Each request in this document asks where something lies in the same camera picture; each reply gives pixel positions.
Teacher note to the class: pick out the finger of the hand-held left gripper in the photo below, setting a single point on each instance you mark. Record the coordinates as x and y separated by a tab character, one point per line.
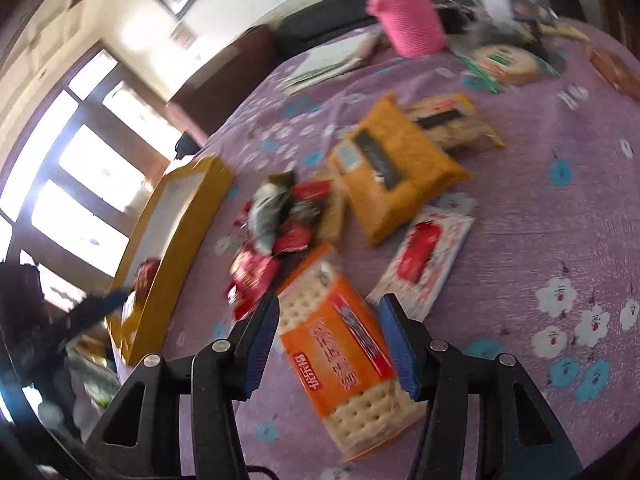
97	307

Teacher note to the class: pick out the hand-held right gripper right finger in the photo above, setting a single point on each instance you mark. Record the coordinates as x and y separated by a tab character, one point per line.
397	350

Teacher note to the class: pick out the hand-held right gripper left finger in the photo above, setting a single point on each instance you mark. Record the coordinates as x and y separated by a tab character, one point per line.
260	347

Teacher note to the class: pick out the red candy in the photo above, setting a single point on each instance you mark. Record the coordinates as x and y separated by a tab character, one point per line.
312	190
252	277
292	240
146	280

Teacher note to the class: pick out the orange cracker packet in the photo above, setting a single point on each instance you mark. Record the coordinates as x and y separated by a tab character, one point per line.
340	355

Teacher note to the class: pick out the green red snack packet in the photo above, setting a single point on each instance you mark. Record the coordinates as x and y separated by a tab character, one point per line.
95	370

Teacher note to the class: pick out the yellow cardboard box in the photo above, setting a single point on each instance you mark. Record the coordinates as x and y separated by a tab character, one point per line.
177	240

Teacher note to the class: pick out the yellow snack packet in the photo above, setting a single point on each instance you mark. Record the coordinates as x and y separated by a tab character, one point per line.
395	170

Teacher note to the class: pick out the white red snack packet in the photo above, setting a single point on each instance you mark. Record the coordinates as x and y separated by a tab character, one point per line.
425	255

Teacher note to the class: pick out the window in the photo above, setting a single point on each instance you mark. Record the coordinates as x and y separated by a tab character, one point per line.
85	160

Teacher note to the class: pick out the purple floral tablecloth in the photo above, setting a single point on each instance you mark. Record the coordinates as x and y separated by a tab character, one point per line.
525	220

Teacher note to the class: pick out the clear beige cracker packet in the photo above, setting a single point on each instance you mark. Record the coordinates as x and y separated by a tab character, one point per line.
457	120

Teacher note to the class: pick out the brown armchair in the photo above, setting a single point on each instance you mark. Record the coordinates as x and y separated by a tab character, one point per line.
225	80

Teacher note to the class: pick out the stack of white papers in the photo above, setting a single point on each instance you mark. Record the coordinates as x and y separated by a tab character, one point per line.
325	62

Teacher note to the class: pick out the round cookie packet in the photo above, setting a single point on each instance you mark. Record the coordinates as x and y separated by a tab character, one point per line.
505	62

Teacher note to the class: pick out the pink knitted bottle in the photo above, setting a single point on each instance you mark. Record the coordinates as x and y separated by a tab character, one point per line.
407	15

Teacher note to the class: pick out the black sofa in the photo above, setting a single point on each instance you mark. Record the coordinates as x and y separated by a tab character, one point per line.
320	15

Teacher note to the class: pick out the brown snack packet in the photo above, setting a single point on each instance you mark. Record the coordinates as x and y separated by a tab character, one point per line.
615	67

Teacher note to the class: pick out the white cup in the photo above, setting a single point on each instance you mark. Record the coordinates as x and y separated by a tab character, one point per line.
495	0

